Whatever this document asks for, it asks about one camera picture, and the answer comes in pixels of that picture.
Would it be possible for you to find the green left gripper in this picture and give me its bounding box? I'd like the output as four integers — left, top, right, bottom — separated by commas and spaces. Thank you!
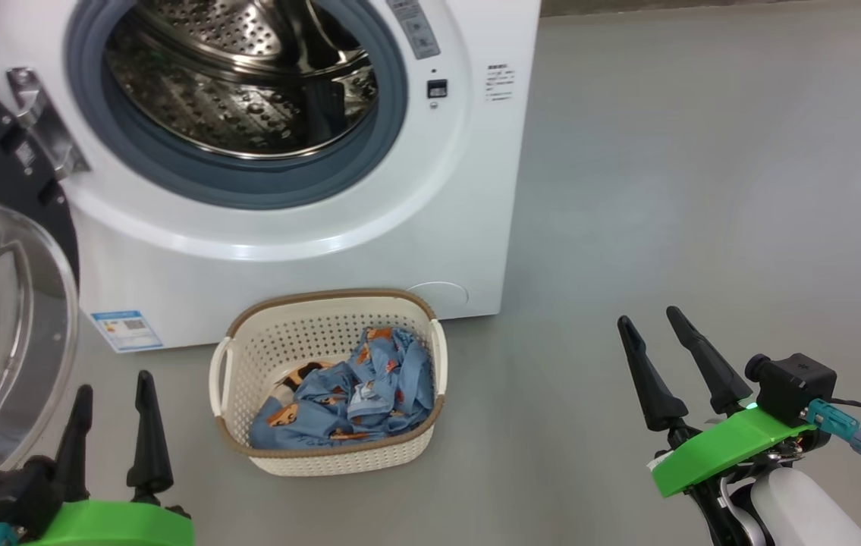
20, 370, 196, 546

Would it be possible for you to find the blue energy label sticker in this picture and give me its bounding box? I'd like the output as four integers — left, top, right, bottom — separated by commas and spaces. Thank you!
91, 309, 164, 353

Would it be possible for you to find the teal right camera connector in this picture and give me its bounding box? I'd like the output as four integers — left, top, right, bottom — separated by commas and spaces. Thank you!
806, 400, 861, 456

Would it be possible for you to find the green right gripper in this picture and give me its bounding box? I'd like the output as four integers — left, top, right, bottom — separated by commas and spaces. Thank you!
617, 306, 818, 499

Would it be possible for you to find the black text label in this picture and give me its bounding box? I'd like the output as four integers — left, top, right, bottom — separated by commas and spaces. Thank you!
485, 64, 514, 102

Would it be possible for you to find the metal door hinge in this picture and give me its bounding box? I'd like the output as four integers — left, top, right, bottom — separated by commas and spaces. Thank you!
7, 67, 91, 181

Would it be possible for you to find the cream perforated laundry basket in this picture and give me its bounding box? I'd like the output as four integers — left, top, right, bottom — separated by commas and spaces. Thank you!
209, 288, 448, 477

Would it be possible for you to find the white black orange garment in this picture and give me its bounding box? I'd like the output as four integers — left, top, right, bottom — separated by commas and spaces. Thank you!
277, 362, 326, 394

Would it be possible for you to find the round white filter cover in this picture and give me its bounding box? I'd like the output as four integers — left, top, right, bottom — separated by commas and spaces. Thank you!
406, 281, 469, 310

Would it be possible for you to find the grey instruction sticker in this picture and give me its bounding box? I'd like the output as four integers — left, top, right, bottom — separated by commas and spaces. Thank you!
387, 0, 441, 60

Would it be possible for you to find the white front-load washing machine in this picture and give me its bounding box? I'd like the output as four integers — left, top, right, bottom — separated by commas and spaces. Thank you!
0, 0, 541, 353

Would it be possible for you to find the steel washing machine drum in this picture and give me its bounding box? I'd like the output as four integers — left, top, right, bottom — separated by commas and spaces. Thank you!
104, 0, 379, 162

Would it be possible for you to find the blue printed garment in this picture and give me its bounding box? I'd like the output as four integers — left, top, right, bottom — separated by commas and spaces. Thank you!
250, 328, 435, 450

